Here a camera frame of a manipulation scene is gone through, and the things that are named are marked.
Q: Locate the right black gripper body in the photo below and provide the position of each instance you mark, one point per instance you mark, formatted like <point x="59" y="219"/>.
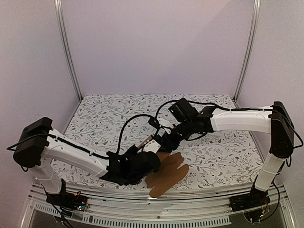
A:
<point x="186" y="129"/>

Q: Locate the brown cardboard box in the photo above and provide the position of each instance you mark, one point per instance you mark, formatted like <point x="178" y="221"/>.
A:
<point x="171" y="172"/>

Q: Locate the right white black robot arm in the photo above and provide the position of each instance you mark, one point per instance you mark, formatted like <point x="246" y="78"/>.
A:
<point x="273" y="120"/>

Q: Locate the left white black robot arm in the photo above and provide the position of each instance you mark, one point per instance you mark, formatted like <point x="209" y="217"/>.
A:
<point x="40" y="141"/>

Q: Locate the floral patterned table mat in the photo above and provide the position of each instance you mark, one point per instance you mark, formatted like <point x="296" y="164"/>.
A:
<point x="116" y="122"/>

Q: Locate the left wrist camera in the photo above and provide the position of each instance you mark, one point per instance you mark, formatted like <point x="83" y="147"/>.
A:
<point x="151" y="146"/>

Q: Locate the aluminium front rail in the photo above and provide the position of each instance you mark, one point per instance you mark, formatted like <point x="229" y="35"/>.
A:
<point x="120" y="208"/>

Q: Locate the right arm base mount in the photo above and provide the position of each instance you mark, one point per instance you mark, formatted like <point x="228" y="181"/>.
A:
<point x="254" y="198"/>

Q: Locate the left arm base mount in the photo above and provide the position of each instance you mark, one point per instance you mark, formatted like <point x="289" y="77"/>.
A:
<point x="66" y="200"/>

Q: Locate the right aluminium frame post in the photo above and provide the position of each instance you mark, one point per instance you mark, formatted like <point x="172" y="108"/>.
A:
<point x="248" y="51"/>

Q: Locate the aluminium frame post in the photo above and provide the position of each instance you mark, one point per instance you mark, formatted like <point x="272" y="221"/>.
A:
<point x="66" y="48"/>
<point x="248" y="51"/>

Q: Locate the left aluminium frame post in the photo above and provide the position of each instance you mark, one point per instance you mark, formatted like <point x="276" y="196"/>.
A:
<point x="66" y="48"/>

